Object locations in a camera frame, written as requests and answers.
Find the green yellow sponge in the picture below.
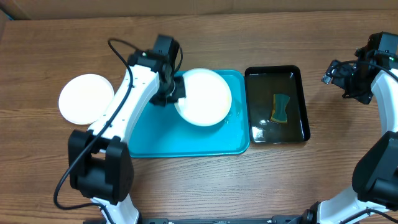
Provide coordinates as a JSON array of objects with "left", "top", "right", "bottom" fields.
[{"left": 271, "top": 93, "right": 290, "bottom": 123}]

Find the white plate with ketchup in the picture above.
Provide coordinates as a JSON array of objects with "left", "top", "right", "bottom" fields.
[{"left": 58, "top": 74, "right": 114, "bottom": 124}]

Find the yellow plate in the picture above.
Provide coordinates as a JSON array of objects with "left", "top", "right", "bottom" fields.
[{"left": 58, "top": 103, "right": 93, "bottom": 125}]

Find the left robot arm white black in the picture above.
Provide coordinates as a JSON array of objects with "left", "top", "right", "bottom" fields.
[{"left": 62, "top": 47, "right": 185, "bottom": 223}]

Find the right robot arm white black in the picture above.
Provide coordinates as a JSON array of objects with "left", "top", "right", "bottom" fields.
[{"left": 291, "top": 48, "right": 397, "bottom": 224}]

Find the teal plastic tray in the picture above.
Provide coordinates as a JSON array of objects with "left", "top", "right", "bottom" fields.
[{"left": 129, "top": 70, "right": 250, "bottom": 158}]

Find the black water tray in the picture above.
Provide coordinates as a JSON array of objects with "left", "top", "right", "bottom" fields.
[{"left": 244, "top": 65, "right": 311, "bottom": 144}]

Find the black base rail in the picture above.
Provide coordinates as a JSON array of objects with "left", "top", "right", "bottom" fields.
[{"left": 83, "top": 213, "right": 312, "bottom": 224}]

